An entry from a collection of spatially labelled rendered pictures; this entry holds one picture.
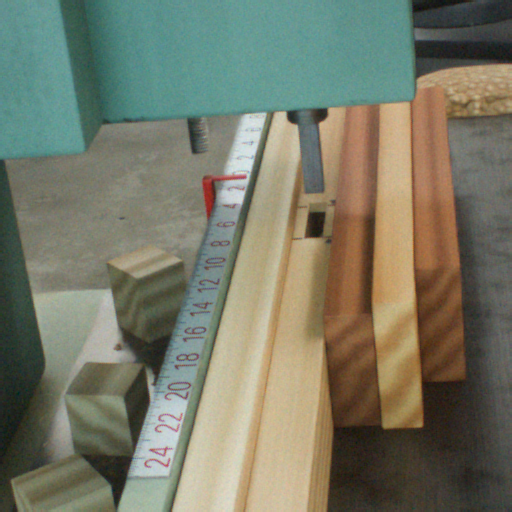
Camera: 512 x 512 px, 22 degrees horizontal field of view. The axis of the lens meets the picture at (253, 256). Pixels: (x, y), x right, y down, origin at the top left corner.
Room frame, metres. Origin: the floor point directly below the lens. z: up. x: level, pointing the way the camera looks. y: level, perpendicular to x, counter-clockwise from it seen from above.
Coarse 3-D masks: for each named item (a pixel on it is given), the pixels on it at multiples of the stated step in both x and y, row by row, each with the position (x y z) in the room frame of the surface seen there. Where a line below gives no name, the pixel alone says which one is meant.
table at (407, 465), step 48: (480, 144) 0.74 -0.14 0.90; (480, 192) 0.67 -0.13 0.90; (480, 240) 0.61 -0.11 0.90; (480, 288) 0.55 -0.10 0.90; (480, 336) 0.51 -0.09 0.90; (432, 384) 0.47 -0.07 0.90; (480, 384) 0.47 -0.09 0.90; (336, 432) 0.45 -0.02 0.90; (384, 432) 0.44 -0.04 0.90; (432, 432) 0.44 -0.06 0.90; (480, 432) 0.43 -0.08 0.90; (336, 480) 0.41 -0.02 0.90; (384, 480) 0.41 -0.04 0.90; (432, 480) 0.41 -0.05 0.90; (480, 480) 0.40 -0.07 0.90
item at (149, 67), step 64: (128, 0) 0.55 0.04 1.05; (192, 0) 0.55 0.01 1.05; (256, 0) 0.54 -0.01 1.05; (320, 0) 0.54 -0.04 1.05; (384, 0) 0.54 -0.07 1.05; (128, 64) 0.55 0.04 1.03; (192, 64) 0.55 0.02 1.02; (256, 64) 0.54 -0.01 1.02; (320, 64) 0.54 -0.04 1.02; (384, 64) 0.54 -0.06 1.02
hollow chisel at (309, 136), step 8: (304, 128) 0.57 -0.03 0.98; (312, 128) 0.57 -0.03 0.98; (304, 136) 0.57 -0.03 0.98; (312, 136) 0.57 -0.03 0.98; (304, 144) 0.57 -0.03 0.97; (312, 144) 0.57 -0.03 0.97; (320, 144) 0.58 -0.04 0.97; (304, 152) 0.57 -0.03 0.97; (312, 152) 0.57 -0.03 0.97; (320, 152) 0.57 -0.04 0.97; (304, 160) 0.57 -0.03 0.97; (312, 160) 0.57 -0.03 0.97; (320, 160) 0.57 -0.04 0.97; (304, 168) 0.57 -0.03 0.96; (312, 168) 0.57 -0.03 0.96; (320, 168) 0.57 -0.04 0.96; (304, 176) 0.57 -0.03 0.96; (312, 176) 0.57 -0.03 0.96; (320, 176) 0.57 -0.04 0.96; (304, 184) 0.57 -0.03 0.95; (312, 184) 0.57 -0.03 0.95; (320, 184) 0.57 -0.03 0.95; (304, 192) 0.57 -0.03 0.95; (312, 192) 0.57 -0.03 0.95; (320, 192) 0.57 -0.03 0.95
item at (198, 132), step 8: (192, 120) 0.63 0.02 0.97; (200, 120) 0.63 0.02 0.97; (192, 128) 0.63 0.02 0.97; (200, 128) 0.63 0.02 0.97; (192, 136) 0.63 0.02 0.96; (200, 136) 0.63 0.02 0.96; (208, 136) 0.64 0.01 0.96; (192, 144) 0.63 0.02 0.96; (200, 144) 0.63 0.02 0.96; (208, 144) 0.63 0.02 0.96; (192, 152) 0.63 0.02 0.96; (200, 152) 0.63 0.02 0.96
